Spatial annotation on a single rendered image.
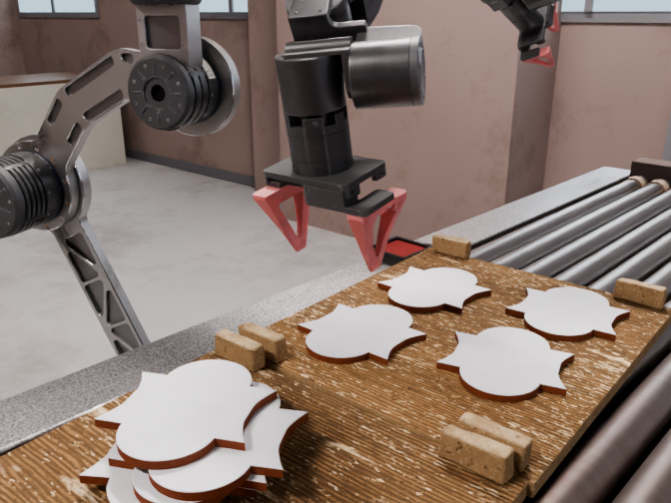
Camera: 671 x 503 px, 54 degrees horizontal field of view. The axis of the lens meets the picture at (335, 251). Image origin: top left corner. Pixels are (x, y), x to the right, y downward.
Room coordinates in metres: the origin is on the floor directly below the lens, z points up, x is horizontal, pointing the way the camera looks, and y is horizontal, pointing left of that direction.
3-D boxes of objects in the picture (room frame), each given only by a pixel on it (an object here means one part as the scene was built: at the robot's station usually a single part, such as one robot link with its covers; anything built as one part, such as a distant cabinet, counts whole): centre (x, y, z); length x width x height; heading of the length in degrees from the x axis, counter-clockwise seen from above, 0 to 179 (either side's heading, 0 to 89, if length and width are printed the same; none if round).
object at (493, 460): (0.43, -0.11, 0.95); 0.06 x 0.02 x 0.03; 51
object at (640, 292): (0.74, -0.38, 0.95); 0.06 x 0.02 x 0.03; 50
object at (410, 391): (0.68, -0.15, 0.93); 0.41 x 0.35 x 0.02; 140
